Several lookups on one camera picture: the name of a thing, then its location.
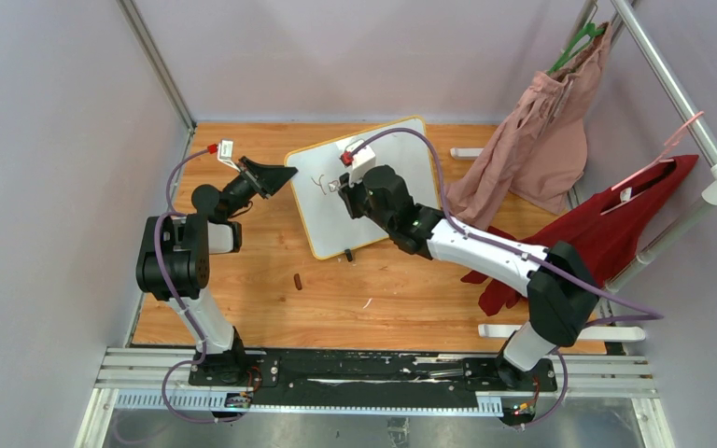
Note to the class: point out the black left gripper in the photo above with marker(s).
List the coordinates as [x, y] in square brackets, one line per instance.
[269, 179]

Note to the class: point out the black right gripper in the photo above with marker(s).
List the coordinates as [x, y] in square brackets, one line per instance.
[349, 191]

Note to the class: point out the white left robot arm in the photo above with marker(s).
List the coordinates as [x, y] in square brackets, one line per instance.
[173, 266]

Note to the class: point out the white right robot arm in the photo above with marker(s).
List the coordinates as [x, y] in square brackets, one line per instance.
[558, 286]

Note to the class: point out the white whiteboard eraser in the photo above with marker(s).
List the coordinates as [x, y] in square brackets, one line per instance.
[465, 153]

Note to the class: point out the pink hanging garment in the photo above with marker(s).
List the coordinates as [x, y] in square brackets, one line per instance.
[540, 150]

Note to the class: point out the red hanging garment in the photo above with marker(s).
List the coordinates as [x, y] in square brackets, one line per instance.
[606, 228]

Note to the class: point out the green clothes hanger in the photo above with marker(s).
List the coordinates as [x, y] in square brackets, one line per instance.
[582, 38]

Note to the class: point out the pink clothes hanger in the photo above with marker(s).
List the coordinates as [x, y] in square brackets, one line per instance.
[671, 143]

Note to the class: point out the metal clothes rack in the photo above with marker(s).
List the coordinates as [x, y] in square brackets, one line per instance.
[626, 126]

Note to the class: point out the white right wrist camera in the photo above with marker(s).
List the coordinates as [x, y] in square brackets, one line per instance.
[358, 158]

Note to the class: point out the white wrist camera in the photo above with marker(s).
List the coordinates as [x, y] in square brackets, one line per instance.
[358, 158]
[224, 154]

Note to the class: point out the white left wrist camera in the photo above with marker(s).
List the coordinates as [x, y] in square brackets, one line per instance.
[224, 154]

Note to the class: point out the aluminium corner frame post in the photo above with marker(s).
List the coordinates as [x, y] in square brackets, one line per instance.
[139, 27]

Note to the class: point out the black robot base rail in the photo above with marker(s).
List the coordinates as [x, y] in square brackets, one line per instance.
[355, 382]

